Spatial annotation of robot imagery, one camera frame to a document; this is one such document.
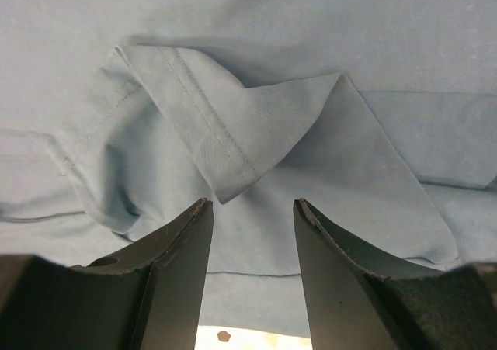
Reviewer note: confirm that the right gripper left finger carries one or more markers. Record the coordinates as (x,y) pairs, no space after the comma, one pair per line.
(144,296)

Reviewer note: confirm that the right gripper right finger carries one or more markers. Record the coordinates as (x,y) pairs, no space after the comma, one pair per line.
(360,297)

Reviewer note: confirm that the blue t shirt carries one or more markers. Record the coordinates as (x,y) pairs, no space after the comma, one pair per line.
(117,115)

